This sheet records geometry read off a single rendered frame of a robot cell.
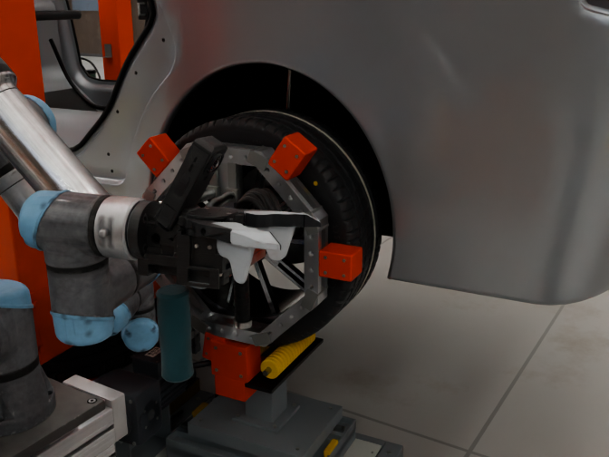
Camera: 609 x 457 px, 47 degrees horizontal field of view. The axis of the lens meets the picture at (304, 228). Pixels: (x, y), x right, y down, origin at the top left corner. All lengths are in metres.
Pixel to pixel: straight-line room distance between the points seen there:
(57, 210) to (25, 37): 1.08
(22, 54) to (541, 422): 2.11
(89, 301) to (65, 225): 0.10
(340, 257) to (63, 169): 0.87
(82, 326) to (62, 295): 0.05
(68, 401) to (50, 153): 0.47
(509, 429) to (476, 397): 0.22
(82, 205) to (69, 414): 0.50
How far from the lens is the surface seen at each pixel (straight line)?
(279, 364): 1.97
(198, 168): 0.78
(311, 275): 1.78
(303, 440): 2.19
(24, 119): 1.05
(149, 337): 1.51
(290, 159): 1.71
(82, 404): 1.29
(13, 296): 1.18
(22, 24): 1.91
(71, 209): 0.87
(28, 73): 1.92
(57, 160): 1.03
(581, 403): 2.98
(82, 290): 0.90
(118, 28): 5.16
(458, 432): 2.68
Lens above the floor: 1.48
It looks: 18 degrees down
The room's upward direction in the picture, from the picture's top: straight up
